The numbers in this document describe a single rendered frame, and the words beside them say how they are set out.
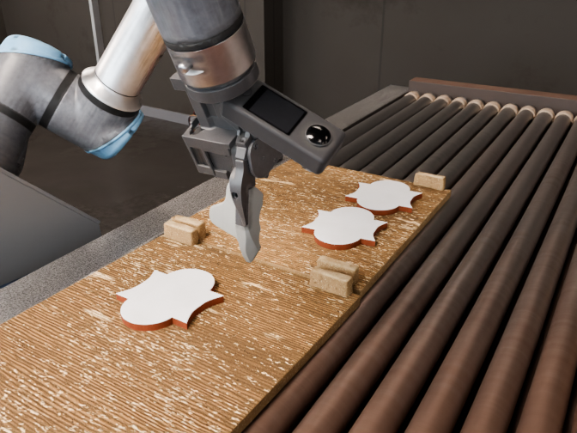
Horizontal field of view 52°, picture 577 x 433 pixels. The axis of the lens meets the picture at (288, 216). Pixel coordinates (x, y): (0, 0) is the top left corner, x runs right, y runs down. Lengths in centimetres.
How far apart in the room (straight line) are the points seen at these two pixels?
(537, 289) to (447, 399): 28
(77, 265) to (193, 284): 23
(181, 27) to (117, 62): 55
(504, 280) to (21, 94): 83
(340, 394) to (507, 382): 19
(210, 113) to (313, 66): 343
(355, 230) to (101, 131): 48
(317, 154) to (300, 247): 39
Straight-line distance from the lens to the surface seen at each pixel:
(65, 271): 96
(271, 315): 76
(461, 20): 356
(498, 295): 88
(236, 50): 54
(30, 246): 105
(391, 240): 95
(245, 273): 85
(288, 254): 90
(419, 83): 198
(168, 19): 52
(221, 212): 64
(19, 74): 112
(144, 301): 79
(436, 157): 138
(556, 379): 75
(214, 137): 60
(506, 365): 75
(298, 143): 55
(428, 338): 77
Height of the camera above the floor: 137
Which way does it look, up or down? 25 degrees down
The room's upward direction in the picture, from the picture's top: straight up
